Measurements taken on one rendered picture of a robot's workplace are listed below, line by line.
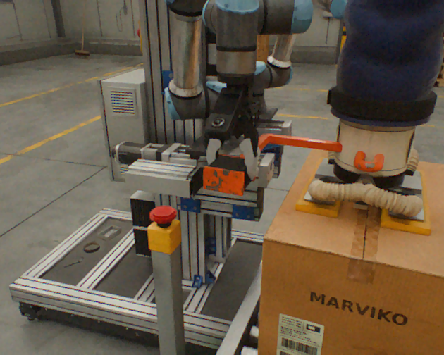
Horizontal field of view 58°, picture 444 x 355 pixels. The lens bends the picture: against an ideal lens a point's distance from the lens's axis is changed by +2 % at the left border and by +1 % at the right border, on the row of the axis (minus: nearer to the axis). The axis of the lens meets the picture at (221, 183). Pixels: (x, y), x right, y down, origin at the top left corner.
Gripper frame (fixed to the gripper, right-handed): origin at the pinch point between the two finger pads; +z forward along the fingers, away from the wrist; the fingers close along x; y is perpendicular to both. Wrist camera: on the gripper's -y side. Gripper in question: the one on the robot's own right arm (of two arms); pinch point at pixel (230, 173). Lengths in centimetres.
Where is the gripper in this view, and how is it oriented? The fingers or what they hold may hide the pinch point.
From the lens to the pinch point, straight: 82.2
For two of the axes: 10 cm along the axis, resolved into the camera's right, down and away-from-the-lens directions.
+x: -9.2, -1.7, 3.5
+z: 0.0, 9.0, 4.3
